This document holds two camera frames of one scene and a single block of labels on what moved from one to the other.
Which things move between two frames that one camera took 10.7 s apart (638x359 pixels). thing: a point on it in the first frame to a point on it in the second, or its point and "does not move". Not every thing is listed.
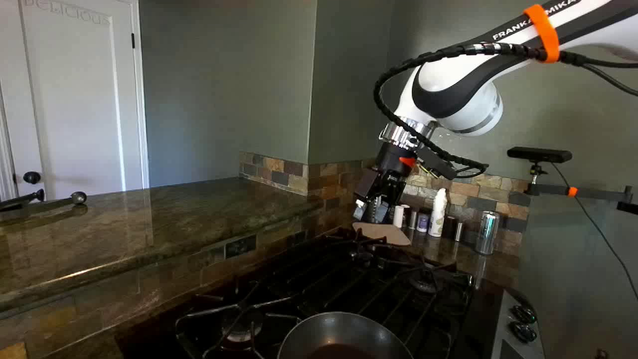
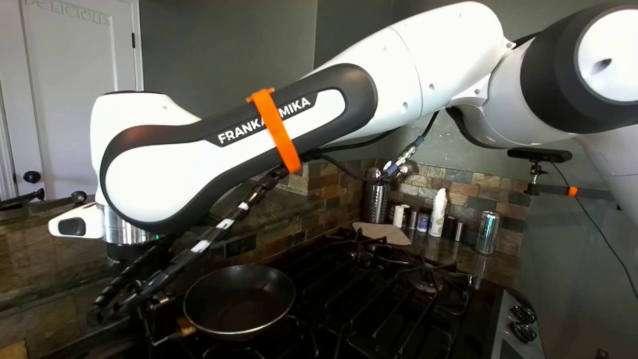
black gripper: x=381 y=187 to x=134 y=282
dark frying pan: x=343 y=336 to x=240 y=300
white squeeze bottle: x=439 y=213 does not move
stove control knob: x=523 y=314 does not move
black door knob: x=32 y=179 does not move
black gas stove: x=441 y=308 does not move
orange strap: x=547 y=33 to x=266 y=105
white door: x=72 y=99 does not move
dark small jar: x=453 y=229 does not move
